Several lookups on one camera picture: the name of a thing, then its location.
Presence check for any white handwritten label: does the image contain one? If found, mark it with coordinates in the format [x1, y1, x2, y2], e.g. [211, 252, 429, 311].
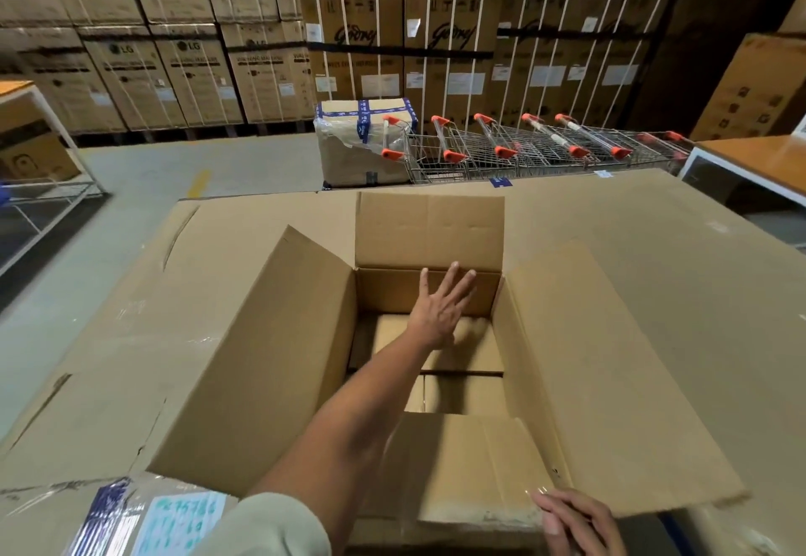
[130, 490, 227, 556]

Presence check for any plastic taped carton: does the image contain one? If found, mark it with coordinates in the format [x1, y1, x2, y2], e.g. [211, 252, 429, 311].
[313, 97, 420, 188]

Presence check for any orange workbench with white frame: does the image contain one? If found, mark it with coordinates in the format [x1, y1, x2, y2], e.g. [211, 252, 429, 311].
[677, 133, 806, 210]

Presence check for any brown carton with black print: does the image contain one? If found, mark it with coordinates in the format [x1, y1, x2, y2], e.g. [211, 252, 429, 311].
[0, 95, 83, 184]

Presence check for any row of wire shopping carts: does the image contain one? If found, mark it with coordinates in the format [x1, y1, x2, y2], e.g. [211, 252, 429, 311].
[380, 111, 693, 184]

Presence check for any person's left forearm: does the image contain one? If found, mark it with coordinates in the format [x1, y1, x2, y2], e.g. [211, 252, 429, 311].
[249, 328, 436, 556]

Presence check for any person's beige mesh shirt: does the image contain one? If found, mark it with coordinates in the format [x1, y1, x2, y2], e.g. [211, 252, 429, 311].
[182, 490, 333, 556]

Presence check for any stack of tall strapped cartons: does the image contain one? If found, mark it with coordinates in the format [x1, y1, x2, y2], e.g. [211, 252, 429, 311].
[299, 0, 688, 132]

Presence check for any person's right hand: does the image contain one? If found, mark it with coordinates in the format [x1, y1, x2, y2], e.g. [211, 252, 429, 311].
[531, 487, 628, 556]

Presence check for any person's left hand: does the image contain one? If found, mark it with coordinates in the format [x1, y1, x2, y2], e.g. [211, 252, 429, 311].
[406, 261, 479, 352]

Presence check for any stack of plain brown cartons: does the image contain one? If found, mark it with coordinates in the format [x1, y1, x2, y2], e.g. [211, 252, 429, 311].
[629, 0, 806, 142]

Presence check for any orange side workbench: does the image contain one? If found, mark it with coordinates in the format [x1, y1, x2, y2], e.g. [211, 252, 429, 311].
[0, 80, 108, 276]

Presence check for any brown cardboard box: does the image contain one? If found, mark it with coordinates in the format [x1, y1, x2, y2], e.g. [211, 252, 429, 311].
[145, 190, 751, 556]

